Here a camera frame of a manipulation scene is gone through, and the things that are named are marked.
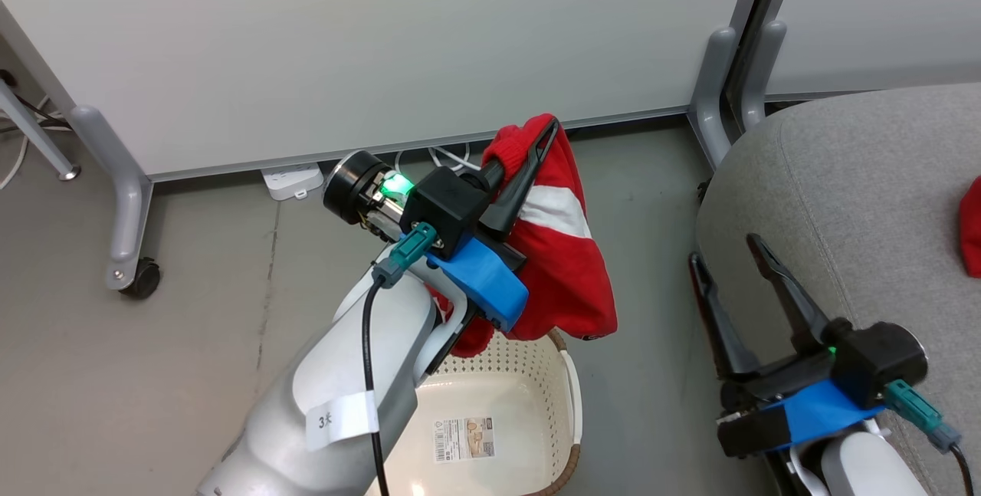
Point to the pink plastic laundry basket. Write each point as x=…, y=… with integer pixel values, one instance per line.
x=498, y=396

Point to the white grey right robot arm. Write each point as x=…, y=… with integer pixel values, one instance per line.
x=858, y=465

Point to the narrow white partition panel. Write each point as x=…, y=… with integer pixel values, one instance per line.
x=881, y=13

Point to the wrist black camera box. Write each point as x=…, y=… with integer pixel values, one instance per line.
x=444, y=205
x=881, y=358

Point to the grey partition foot with caster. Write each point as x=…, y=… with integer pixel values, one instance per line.
x=123, y=197

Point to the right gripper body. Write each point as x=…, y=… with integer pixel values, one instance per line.
x=774, y=389

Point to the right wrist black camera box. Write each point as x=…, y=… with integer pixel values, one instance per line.
x=881, y=358

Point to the red garment with white stripe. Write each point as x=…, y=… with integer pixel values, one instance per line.
x=563, y=274

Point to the black caster wheel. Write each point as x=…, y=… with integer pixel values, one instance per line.
x=144, y=279

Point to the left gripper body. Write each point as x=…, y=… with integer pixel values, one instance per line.
x=352, y=185

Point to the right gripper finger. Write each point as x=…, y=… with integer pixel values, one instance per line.
x=716, y=320
x=797, y=304

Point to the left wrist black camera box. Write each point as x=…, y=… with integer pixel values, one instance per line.
x=444, y=205

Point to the grey metal table leg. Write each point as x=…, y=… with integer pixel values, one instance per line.
x=34, y=128

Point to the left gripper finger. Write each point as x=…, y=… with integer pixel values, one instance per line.
x=487, y=176
x=513, y=201

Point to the right blue camera mount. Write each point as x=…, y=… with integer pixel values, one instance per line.
x=820, y=412

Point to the red object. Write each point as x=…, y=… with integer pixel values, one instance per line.
x=972, y=228

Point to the wide white partition panel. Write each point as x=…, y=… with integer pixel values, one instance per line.
x=383, y=44

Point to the white power strip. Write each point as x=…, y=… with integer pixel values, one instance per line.
x=291, y=180

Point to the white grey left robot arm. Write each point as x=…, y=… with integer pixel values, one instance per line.
x=345, y=358

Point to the paper label sticker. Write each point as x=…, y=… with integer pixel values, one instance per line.
x=464, y=438

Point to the grey fabric sofa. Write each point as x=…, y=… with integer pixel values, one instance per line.
x=866, y=197

